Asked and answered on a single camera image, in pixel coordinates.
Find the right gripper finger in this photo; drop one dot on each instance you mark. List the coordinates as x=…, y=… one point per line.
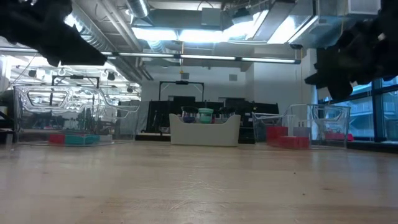
x=340, y=91
x=329, y=77

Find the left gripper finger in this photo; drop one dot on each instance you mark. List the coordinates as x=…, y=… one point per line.
x=54, y=57
x=81, y=54

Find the black hourglass blue sand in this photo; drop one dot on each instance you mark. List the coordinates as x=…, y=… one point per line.
x=227, y=111

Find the black hourglass purple sand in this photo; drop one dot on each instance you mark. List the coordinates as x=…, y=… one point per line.
x=189, y=115

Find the green hourglass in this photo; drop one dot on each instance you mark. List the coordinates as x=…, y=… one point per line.
x=206, y=115

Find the clear plastic bin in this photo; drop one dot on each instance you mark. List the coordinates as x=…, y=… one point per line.
x=342, y=124
x=18, y=109

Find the red background object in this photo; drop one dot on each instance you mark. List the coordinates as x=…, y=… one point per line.
x=337, y=137

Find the ceiling tube light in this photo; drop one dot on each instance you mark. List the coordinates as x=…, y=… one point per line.
x=267, y=60
x=208, y=58

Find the black partition screens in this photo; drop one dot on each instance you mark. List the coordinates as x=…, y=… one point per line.
x=155, y=115

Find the grey ceiling box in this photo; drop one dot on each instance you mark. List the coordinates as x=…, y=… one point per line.
x=211, y=17

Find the grey plastic bin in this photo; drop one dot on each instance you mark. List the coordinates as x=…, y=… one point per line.
x=205, y=133

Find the silver round air duct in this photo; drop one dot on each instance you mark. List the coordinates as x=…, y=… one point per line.
x=90, y=34

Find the dark window frame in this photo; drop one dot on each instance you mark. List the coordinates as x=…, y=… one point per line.
x=376, y=109

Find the silver rectangular air duct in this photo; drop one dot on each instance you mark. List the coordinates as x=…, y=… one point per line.
x=311, y=25

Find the grey wall vent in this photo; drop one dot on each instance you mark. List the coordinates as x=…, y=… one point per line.
x=185, y=75
x=233, y=77

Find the black background rig frame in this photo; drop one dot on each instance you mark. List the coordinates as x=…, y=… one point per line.
x=182, y=82

